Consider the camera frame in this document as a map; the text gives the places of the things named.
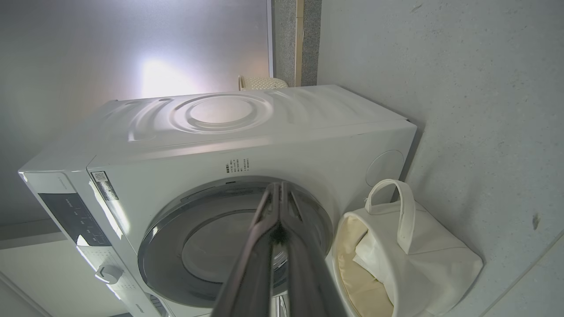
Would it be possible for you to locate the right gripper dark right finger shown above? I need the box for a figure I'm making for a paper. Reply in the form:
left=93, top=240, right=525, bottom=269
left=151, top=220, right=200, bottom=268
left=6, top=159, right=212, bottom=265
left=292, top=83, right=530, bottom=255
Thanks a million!
left=280, top=181, right=349, bottom=317

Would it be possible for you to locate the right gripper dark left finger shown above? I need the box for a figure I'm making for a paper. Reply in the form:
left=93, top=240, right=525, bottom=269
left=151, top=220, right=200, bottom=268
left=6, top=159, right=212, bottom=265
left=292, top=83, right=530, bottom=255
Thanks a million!
left=211, top=182, right=283, bottom=317

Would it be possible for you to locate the round glass washer door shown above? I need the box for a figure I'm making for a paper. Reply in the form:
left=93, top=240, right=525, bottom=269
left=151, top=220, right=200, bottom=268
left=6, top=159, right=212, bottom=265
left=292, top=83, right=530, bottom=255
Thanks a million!
left=137, top=176, right=334, bottom=309

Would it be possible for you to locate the white washing machine dial knob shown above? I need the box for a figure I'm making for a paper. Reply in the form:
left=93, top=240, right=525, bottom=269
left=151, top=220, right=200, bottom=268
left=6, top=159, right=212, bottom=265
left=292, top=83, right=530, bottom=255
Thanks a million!
left=94, top=264, right=124, bottom=285

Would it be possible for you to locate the white front-load washing machine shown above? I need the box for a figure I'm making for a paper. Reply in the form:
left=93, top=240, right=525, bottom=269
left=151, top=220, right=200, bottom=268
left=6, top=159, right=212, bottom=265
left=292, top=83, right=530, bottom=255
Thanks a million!
left=18, top=85, right=418, bottom=317

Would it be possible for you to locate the dark washing machine control panel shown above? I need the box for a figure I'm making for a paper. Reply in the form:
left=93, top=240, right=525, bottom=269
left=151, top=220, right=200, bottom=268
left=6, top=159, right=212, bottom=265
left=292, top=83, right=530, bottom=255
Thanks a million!
left=38, top=192, right=111, bottom=247

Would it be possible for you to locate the white cloth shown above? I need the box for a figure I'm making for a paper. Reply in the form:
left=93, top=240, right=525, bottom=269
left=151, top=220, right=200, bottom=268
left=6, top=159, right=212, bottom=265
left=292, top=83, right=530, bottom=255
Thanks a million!
left=352, top=228, right=401, bottom=292

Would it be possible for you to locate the cream canvas laundry basket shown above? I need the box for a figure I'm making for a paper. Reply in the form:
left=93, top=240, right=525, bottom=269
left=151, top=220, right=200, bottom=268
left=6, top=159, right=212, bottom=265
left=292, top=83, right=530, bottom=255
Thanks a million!
left=332, top=178, right=484, bottom=317

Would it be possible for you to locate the round filter cover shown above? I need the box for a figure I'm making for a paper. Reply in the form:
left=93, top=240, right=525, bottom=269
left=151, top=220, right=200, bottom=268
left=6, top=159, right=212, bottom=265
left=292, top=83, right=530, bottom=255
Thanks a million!
left=365, top=149, right=405, bottom=188

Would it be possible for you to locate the QR code sticker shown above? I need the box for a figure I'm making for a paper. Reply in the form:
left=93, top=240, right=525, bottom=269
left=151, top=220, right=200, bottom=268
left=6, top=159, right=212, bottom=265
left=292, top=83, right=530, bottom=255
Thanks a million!
left=90, top=170, right=120, bottom=202

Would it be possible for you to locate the cream woven basket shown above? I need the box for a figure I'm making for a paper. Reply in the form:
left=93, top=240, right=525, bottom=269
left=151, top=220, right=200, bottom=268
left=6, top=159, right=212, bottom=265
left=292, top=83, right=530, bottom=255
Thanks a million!
left=237, top=74, right=289, bottom=91

